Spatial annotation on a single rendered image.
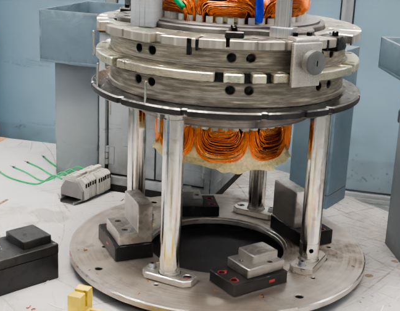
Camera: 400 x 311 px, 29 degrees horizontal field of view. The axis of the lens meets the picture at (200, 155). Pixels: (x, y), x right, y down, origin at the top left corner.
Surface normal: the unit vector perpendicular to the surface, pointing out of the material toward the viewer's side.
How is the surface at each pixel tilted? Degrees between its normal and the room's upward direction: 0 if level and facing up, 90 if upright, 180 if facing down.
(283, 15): 90
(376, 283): 0
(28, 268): 90
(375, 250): 0
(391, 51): 90
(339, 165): 90
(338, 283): 0
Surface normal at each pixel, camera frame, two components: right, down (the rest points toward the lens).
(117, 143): -0.33, 0.26
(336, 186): 0.82, 0.20
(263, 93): 0.25, 0.29
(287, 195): -0.90, 0.09
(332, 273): 0.04, -0.96
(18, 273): 0.68, 0.24
